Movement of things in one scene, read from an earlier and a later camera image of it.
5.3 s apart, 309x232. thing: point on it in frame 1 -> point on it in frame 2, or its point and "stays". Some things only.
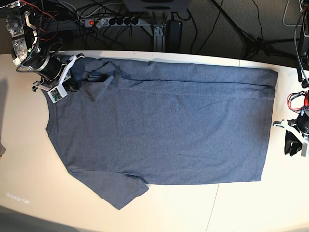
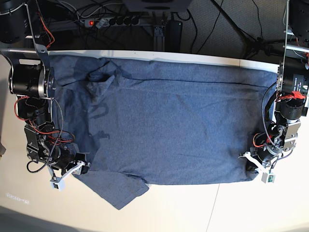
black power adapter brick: x=175 y=35 stays
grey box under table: x=157 y=6 stays
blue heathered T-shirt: x=132 y=122 stays
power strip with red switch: x=113 y=22 stays
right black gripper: x=292 y=144 -> x=262 y=152
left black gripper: x=50 y=69 -> x=67 y=156
